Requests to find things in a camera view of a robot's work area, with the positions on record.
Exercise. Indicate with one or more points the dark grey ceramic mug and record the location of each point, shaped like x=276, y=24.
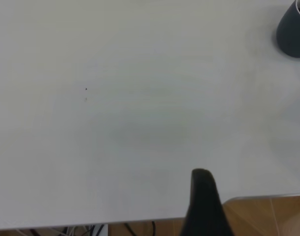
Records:
x=291, y=37

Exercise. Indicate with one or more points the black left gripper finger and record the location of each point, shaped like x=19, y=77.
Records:
x=204, y=209

